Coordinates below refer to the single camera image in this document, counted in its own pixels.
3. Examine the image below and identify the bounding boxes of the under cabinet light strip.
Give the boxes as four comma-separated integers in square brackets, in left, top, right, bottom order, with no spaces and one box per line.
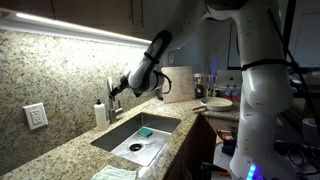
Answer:
[0,8,151,47]

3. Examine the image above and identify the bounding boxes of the white wall power outlet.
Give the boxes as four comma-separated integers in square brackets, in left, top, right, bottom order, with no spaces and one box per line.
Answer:
[23,103,48,130]

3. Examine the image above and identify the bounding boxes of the chrome kitchen faucet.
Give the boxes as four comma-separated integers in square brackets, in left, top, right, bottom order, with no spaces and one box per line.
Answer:
[107,77,123,123]

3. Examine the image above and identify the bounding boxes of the dark wooden upper cabinets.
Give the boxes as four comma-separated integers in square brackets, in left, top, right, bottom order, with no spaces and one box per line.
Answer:
[0,0,180,40]

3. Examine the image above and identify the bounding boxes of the wooden cutting board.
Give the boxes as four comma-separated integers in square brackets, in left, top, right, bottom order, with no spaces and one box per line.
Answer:
[161,66,195,104]

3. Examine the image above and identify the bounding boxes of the blue plastic water bottle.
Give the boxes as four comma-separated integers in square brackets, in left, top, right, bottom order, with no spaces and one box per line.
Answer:
[224,84,231,100]

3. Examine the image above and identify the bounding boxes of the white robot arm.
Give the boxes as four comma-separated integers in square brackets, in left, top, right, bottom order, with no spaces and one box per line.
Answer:
[110,0,298,180]

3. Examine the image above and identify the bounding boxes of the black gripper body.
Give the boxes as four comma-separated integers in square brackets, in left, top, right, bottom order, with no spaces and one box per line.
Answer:
[109,75,129,99]

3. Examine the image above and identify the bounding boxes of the green sponge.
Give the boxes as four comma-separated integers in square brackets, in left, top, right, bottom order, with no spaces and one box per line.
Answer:
[138,128,153,137]

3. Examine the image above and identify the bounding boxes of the cream frying pan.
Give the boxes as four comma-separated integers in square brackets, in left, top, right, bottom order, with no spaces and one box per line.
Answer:
[192,97,233,112]

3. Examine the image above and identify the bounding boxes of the stainless steel sink basin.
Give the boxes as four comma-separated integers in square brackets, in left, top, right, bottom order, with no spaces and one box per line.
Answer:
[92,113,181,166]

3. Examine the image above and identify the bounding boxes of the white green cloth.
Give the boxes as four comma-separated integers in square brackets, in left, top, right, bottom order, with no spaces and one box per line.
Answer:
[90,165,137,180]

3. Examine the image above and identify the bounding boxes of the white soap dispenser bottle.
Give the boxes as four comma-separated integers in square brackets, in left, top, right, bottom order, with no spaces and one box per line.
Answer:
[94,100,107,130]

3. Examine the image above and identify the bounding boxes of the metal spice rack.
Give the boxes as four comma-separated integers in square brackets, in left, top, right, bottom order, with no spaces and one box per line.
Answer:
[193,73,212,99]

